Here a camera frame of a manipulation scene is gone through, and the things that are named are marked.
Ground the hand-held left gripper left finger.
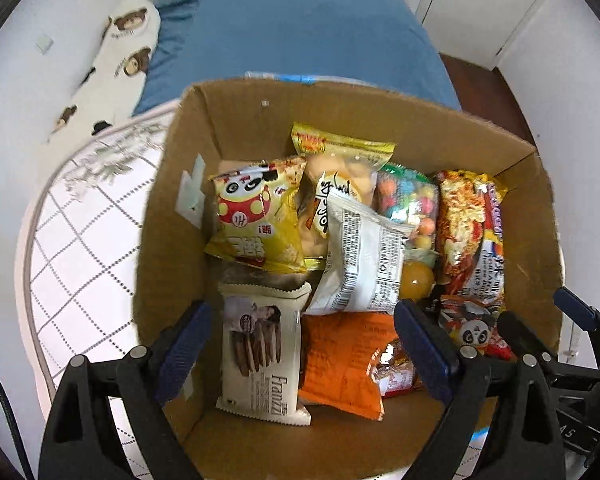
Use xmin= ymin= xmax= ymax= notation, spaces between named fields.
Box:
xmin=40 ymin=300 xmax=213 ymax=480

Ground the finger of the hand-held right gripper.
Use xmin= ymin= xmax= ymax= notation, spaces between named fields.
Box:
xmin=497 ymin=310 xmax=561 ymax=376
xmin=554 ymin=287 xmax=600 ymax=361

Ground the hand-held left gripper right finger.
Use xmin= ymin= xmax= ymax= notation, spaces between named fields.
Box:
xmin=394 ymin=299 xmax=566 ymax=480

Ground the red and white snack packet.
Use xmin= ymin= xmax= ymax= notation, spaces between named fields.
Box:
xmin=370 ymin=337 xmax=423 ymax=398

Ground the amber yellow ball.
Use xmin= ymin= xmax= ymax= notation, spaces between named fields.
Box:
xmin=400 ymin=260 xmax=437 ymax=302

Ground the white chocolate wafer packet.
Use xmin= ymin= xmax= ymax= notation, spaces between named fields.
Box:
xmin=216 ymin=282 xmax=313 ymax=427

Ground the orange snack packet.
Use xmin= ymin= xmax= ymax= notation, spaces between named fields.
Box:
xmin=297 ymin=312 xmax=406 ymax=423

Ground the instant noodle packet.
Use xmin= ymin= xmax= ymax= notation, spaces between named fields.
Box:
xmin=432 ymin=169 xmax=508 ymax=306

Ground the yellow panda snack packet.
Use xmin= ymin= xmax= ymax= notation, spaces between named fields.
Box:
xmin=205 ymin=156 xmax=308 ymax=275

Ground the colourful candy packet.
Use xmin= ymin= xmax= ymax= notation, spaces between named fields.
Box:
xmin=375 ymin=162 xmax=441 ymax=266

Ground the yellow puffed snack packet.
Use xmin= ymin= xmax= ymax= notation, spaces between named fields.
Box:
xmin=291 ymin=121 xmax=397 ymax=271

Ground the printed cardboard box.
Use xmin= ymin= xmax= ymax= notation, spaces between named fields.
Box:
xmin=132 ymin=77 xmax=566 ymax=473

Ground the white checked bed mat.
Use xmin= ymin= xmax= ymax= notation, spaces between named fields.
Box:
xmin=15 ymin=100 xmax=191 ymax=480

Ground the bear print pillow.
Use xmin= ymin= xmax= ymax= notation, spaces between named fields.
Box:
xmin=47 ymin=0 xmax=162 ymax=143

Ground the white cabinet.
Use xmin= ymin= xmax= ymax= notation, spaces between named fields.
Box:
xmin=415 ymin=0 xmax=571 ymax=68

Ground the blue pillow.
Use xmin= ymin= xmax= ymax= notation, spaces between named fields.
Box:
xmin=132 ymin=0 xmax=463 ymax=116

